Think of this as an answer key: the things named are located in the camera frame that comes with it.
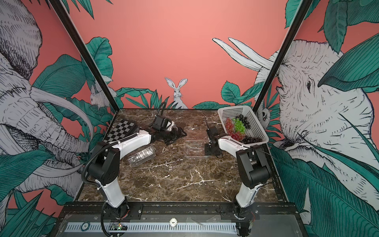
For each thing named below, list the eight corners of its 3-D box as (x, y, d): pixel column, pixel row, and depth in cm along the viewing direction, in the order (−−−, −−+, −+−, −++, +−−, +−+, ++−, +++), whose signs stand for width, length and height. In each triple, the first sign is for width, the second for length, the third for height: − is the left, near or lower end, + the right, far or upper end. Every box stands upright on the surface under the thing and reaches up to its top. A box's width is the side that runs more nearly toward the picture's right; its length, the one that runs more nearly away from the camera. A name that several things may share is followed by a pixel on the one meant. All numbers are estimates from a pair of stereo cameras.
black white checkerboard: (105, 142, 102) (102, 139, 99) (123, 122, 114) (121, 118, 111) (120, 147, 100) (118, 144, 97) (137, 126, 112) (135, 123, 109)
